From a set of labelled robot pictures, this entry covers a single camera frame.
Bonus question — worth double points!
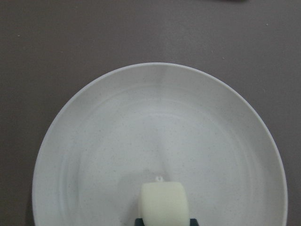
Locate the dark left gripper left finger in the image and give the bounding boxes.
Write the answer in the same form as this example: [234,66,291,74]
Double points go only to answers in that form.
[134,218,145,226]

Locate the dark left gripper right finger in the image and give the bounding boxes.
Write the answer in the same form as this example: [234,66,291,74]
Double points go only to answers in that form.
[190,218,199,226]

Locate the cream round plate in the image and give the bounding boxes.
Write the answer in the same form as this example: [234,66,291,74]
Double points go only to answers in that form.
[32,63,288,226]

